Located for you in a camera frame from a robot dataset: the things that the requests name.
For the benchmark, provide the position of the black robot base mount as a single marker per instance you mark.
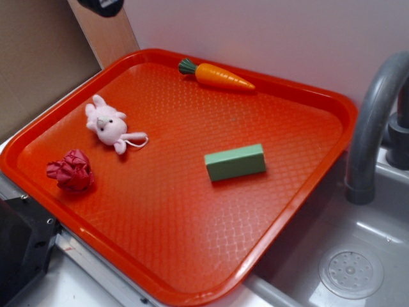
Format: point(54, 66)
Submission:
point(28, 234)

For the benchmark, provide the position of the orange toy carrot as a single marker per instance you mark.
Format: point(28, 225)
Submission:
point(212, 75)

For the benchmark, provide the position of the grey toy sink basin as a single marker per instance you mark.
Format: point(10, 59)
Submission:
point(334, 253)

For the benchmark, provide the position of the crumpled red cloth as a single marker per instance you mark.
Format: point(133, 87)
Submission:
point(72, 173)

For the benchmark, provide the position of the pink plush bunny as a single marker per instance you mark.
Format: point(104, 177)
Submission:
point(110, 127)

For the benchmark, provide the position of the grey toy faucet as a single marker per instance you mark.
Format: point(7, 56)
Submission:
point(383, 116)

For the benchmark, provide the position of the green rectangular block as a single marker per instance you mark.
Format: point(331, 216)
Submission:
point(235, 163)

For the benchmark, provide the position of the wooden board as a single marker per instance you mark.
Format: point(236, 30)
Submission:
point(110, 38)

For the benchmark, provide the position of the orange plastic tray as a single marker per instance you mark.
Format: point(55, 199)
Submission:
point(153, 212)

